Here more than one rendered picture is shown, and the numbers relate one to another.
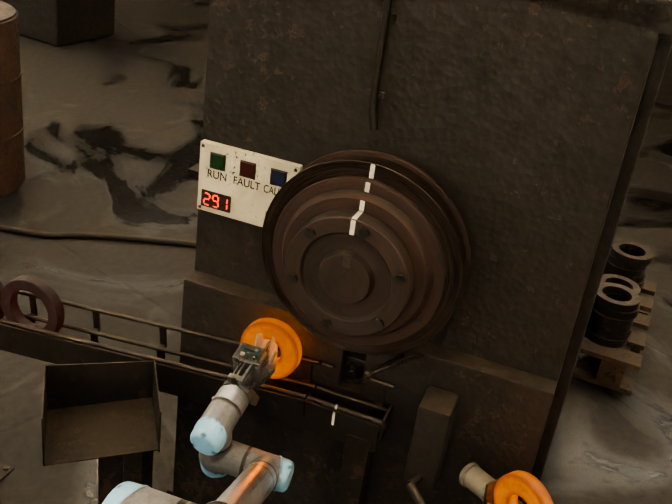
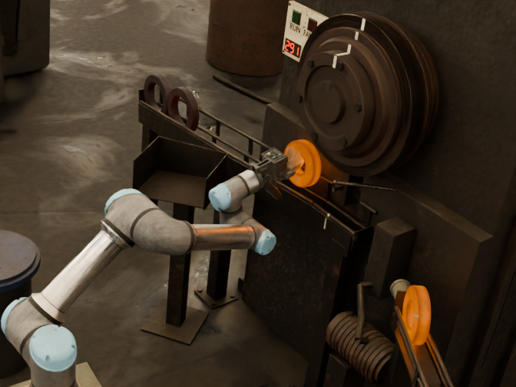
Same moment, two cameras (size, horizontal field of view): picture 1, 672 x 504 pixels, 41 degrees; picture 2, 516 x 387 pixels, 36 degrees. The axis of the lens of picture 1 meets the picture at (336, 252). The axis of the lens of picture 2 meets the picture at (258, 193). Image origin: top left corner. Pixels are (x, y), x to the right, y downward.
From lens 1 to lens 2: 99 cm
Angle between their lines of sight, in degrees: 28
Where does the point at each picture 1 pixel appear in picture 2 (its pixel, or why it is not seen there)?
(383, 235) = (352, 70)
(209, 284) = (280, 111)
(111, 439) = (180, 194)
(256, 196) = not seen: hidden behind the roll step
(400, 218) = (371, 61)
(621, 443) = not seen: outside the picture
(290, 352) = (310, 167)
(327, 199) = (330, 41)
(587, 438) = not seen: outside the picture
